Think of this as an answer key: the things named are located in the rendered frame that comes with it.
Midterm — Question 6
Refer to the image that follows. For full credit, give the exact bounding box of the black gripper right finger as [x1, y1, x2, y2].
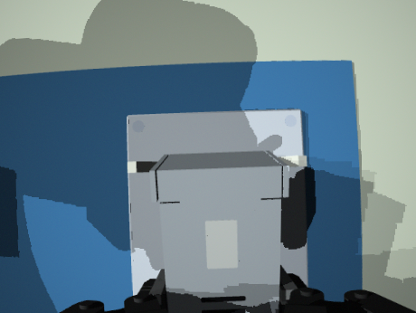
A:
[279, 265, 416, 313]

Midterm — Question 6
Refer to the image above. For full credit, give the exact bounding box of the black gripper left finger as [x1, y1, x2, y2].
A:
[60, 269, 168, 313]

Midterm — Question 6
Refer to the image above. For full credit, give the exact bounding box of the blue flat plate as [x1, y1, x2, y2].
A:
[0, 61, 363, 313]

